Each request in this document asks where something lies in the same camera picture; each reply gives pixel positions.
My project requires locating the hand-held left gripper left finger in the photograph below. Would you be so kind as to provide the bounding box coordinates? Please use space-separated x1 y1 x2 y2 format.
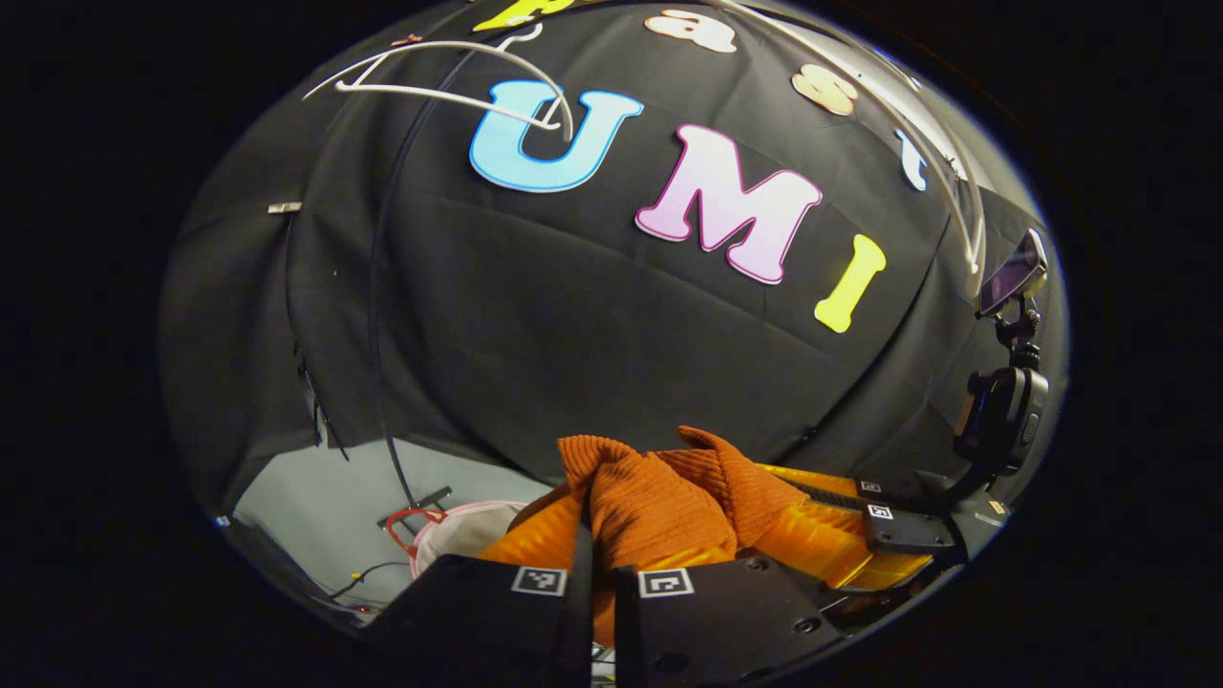
368 487 598 688

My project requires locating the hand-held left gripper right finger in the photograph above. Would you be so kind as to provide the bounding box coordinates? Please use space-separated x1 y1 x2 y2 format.
614 543 849 688

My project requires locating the pink laundry hamper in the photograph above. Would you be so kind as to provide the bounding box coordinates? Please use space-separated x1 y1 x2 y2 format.
385 500 531 579

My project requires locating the orange corduroy jacket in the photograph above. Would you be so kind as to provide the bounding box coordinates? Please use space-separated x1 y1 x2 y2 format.
559 425 808 646

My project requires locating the white clothes hanger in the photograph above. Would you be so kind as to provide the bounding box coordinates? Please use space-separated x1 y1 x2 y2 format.
707 0 987 278
304 24 576 142

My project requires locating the black clothes rack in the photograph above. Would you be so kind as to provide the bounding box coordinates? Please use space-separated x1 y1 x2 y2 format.
368 48 455 532

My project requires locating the thin floor cable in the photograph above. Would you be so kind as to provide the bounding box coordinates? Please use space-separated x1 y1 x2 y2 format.
330 562 412 603

